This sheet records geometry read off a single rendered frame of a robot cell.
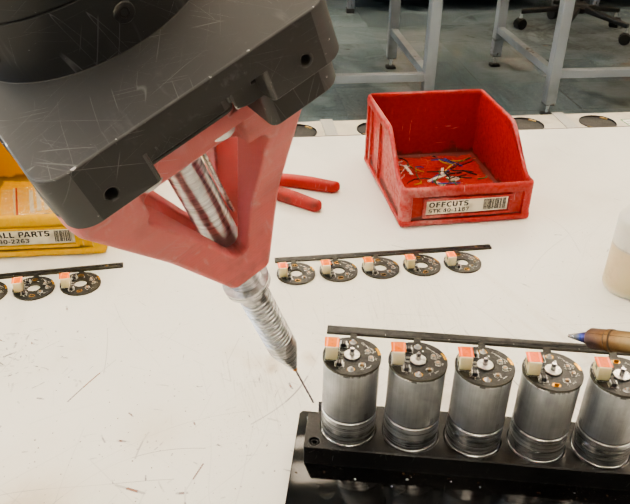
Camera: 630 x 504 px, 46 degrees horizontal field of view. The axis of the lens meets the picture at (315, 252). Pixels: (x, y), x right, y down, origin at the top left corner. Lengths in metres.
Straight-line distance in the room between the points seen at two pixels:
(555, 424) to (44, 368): 0.26
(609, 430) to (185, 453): 0.19
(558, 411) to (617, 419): 0.02
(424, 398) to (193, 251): 0.14
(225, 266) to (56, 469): 0.18
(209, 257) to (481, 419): 0.16
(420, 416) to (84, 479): 0.15
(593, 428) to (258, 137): 0.21
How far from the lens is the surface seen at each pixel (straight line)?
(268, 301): 0.25
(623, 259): 0.49
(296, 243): 0.52
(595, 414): 0.34
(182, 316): 0.45
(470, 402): 0.32
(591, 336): 0.30
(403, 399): 0.32
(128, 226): 0.18
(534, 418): 0.33
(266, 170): 0.20
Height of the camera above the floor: 1.02
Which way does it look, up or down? 32 degrees down
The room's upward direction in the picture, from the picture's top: 1 degrees clockwise
